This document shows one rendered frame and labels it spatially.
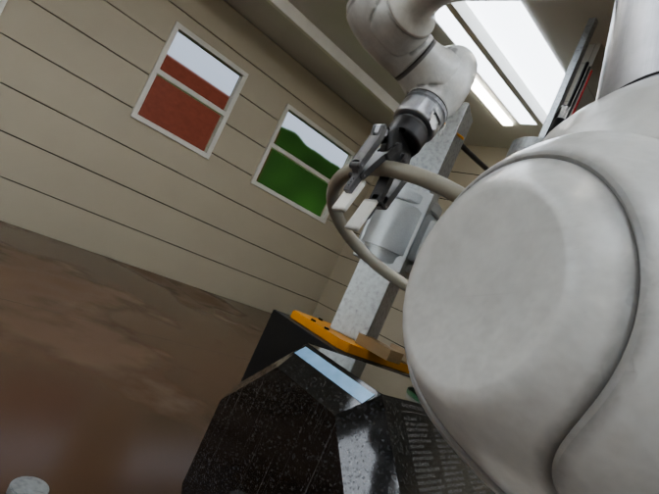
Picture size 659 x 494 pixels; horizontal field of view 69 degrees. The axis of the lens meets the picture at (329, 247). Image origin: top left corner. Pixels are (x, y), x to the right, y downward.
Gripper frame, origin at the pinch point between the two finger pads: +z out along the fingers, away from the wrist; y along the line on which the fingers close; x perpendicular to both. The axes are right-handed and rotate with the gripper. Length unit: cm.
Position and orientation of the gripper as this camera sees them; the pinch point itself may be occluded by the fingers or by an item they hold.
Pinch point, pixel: (354, 206)
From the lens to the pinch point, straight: 83.7
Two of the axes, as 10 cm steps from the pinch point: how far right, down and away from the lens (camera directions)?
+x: -6.9, -1.7, 7.1
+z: -5.5, 7.6, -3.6
